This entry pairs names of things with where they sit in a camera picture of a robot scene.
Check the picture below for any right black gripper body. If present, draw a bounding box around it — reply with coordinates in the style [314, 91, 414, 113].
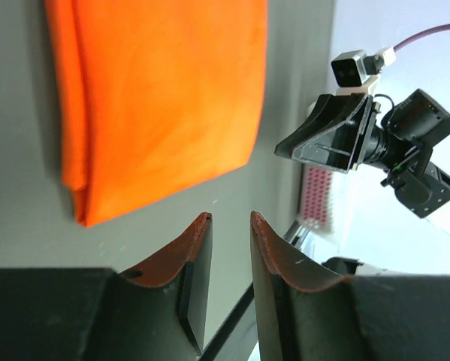
[357, 100, 396, 170]

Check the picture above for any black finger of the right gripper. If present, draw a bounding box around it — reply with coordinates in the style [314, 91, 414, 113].
[274, 93, 375, 173]

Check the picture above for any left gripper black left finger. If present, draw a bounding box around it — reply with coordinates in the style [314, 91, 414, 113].
[0, 213, 213, 360]

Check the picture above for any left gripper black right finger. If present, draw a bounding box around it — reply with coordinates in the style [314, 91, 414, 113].
[250, 212, 450, 360]

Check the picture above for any orange t-shirt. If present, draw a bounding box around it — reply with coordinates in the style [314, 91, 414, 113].
[45, 1, 267, 227]

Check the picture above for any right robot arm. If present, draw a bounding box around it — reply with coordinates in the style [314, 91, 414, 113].
[274, 89, 450, 219]

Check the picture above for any white plastic basket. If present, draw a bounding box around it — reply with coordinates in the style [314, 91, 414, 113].
[297, 165, 334, 236]

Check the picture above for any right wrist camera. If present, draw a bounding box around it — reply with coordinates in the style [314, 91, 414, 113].
[331, 47, 397, 96]

